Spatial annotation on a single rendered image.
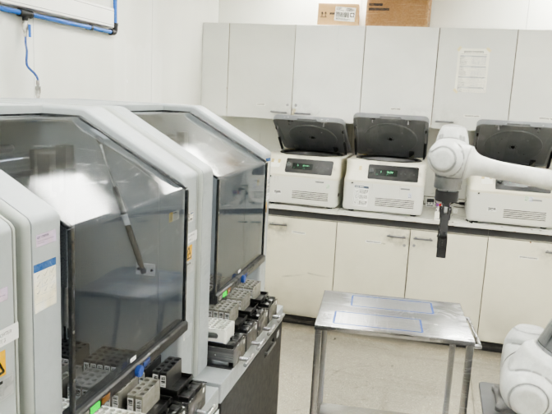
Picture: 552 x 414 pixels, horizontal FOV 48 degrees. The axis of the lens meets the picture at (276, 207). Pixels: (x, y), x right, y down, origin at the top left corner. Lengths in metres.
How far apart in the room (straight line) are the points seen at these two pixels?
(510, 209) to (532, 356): 2.47
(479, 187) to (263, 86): 1.74
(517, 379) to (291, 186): 2.80
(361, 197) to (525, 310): 1.34
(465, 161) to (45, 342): 1.24
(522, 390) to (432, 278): 2.55
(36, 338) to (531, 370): 1.36
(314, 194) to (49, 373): 3.29
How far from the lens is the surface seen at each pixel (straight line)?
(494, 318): 4.54
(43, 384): 1.35
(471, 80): 4.58
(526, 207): 4.38
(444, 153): 1.87
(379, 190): 4.36
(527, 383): 1.97
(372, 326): 2.47
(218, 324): 2.27
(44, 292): 1.29
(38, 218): 1.24
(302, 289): 4.59
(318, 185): 4.40
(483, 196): 4.35
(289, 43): 4.73
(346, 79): 4.63
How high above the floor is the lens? 1.68
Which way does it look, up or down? 10 degrees down
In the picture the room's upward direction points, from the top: 3 degrees clockwise
